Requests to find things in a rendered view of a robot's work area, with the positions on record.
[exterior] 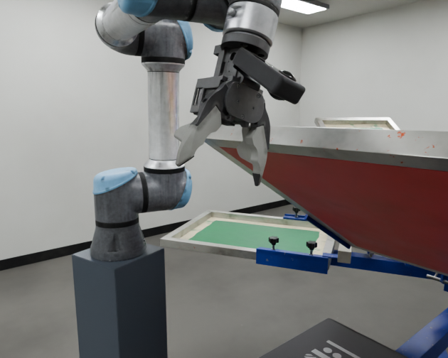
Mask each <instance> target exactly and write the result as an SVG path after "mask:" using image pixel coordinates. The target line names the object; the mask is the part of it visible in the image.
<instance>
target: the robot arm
mask: <svg viewBox="0 0 448 358"><path fill-rule="evenodd" d="M281 5H282V0H114V1H113V2H110V3H108V4H105V5H104V6H103V7H102V8H101V9H100V10H99V11H98V12H97V15H96V17H95V30H96V33H97V35H98V37H99V38H100V40H101V41H102V42H103V43H104V44H105V45H106V46H107V47H109V48H111V49H112V50H114V51H116V52H118V53H121V54H124V55H133V56H140V57H141V59H142V65H143V66H144V68H145V69H146V70H147V82H148V119H149V160H148V161H147V162H146V163H145V164H144V172H138V171H137V169H136V168H134V167H126V168H115V169H111V170H106V171H103V172H101V173H98V174H97V175H96V176H95V177H94V179H93V191H92V193H93V194H94V205H95V232H94V235H93V239H92V243H91V245H90V255H91V257H92V258H94V259H96V260H99V261H125V260H129V259H133V258H136V257H138V256H141V255H142V254H143V253H144V252H145V251H146V240H145V238H144V235H143V233H142V229H141V227H140V225H139V213H145V212H157V211H163V210H174V209H178V208H182V207H185V206H186V205H187V203H188V201H189V200H190V198H191V193H192V180H191V174H190V172H189V170H187V169H185V164H184V163H186V162H187V161H189V160H191V159H192V158H193V157H194V155H195V152H196V150H197V149H198V147H200V146H202V145H203V144H204V142H205V139H206V138H207V136H208V135H209V134H211V133H213V132H216V131H217V130H218V129H219V128H220V127H221V124H223V125H226V126H235V125H236V124H239V125H241V127H242V142H241V143H240V144H238V145H237V151H238V155H239V156H240V157H241V158H242V159H244V160H246V161H248V162H249V163H251V164H252V165H253V173H252V175H253V179H254V182H255V186H259V185H260V183H261V180H262V175H263V173H264V169H265V164H266V161H267V151H268V150H269V148H270V119H269V116H268V113H267V110H266V106H265V99H264V97H263V95H262V94H263V90H261V89H260V85H262V86H263V87H264V88H265V89H266V90H267V91H268V92H269V94H270V96H271V97H272V98H274V99H276V100H280V101H282V100H283V101H284V100H286V101H288V102H290V103H292V104H297V103H298V102H299V100H300V99H301V98H302V95H303V94H304V93H305V90H306V89H305V87H304V86H302V85H301V84H299V83H298V82H297V80H296V78H295V76H293V74H292V73H291V72H289V71H286V70H278V69H277V68H276V67H274V66H273V65H271V64H269V63H268V62H267V61H266V59H268V55H269V51H270V48H271V47H272V44H273V41H274V35H275V32H276V29H277V23H278V18H279V13H280V9H281ZM189 22H194V23H203V25H204V26H205V27H207V28H209V29H210V30H212V31H214V32H223V38H222V41H221V44H220V45H215V49H214V52H213V54H214V55H216V56H218V60H217V63H216V66H215V72H214V76H213V77H207V78H201V79H197V83H196V88H195V92H194V96H193V101H192V104H191V110H190V113H193V114H194V115H196V116H197V117H196V118H195V119H194V120H193V122H191V123H190V124H186V125H183V126H181V127H179V73H180V71H181V69H182V68H183V67H184V66H185V60H187V59H189V58H190V57H191V55H192V50H193V34H192V30H191V25H190V23H189ZM197 93H198V95H197ZM196 96H197V98H196ZM195 102H196V103H195ZM249 123H250V126H249ZM179 141H180V142H181V144H180V146H179Z"/></svg>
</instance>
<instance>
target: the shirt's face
mask: <svg viewBox="0 0 448 358"><path fill-rule="evenodd" d="M328 340H331V341H333V342H335V343H337V344H338V345H341V346H342V347H344V348H346V349H348V350H350V351H351V352H353V353H355V354H357V355H358V356H360V357H362V358H408V357H406V356H404V355H402V354H400V353H398V352H396V351H394V350H392V349H390V348H388V347H386V346H384V345H382V344H380V343H378V342H376V341H375V340H372V339H371V338H369V337H366V336H365V335H362V334H361V333H359V332H356V331H355V330H352V329H351V328H349V327H346V326H345V325H342V324H341V323H339V322H336V321H335V320H332V319H331V318H328V319H326V320H325V321H323V322H321V323H319V324H318V325H316V326H314V327H313V328H311V329H309V330H307V331H306V332H303V333H302V334H300V335H298V336H297V337H295V338H294V339H292V340H290V341H288V342H286V343H284V344H283V345H281V346H279V347H278V348H276V349H274V350H272V351H271V352H269V353H267V354H266V355H264V356H262V357H260V358H301V357H303V356H304V355H306V354H308V353H309V352H311V351H312V350H314V349H316V348H317V347H319V346H320V345H322V344H323V343H325V342H327V341H328Z"/></svg>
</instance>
